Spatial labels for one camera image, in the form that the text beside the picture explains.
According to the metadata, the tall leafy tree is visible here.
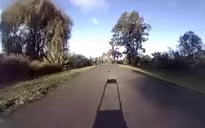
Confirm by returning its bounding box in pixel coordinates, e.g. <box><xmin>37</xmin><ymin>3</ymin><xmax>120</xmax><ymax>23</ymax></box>
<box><xmin>109</xmin><ymin>10</ymin><xmax>152</xmax><ymax>65</ymax></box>

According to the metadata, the grey asphalt path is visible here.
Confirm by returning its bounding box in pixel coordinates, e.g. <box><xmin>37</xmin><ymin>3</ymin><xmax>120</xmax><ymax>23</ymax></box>
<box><xmin>0</xmin><ymin>63</ymin><xmax>205</xmax><ymax>128</ymax></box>

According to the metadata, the large willow tree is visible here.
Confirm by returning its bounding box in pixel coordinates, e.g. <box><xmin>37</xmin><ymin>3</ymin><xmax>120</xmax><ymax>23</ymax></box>
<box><xmin>0</xmin><ymin>0</ymin><xmax>73</xmax><ymax>66</ymax></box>

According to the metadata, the dark bushes row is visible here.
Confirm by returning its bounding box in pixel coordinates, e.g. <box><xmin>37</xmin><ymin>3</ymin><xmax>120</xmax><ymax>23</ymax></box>
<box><xmin>131</xmin><ymin>49</ymin><xmax>205</xmax><ymax>75</ymax></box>

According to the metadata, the grass verge with leaves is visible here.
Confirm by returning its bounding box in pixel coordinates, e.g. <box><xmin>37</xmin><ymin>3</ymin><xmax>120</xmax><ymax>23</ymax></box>
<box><xmin>0</xmin><ymin>65</ymin><xmax>97</xmax><ymax>115</ymax></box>

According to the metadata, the dark hedge of bushes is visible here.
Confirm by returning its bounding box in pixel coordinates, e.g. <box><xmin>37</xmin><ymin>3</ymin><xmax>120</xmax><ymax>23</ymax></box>
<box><xmin>0</xmin><ymin>52</ymin><xmax>95</xmax><ymax>90</ymax></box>

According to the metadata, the shaded grass verge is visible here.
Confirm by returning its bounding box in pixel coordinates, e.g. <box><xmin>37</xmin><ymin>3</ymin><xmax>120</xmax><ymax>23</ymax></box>
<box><xmin>117</xmin><ymin>63</ymin><xmax>205</xmax><ymax>99</ymax></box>

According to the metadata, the round dark tree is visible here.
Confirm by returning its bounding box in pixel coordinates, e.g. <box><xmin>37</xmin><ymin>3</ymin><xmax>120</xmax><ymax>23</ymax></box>
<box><xmin>175</xmin><ymin>30</ymin><xmax>205</xmax><ymax>62</ymax></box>

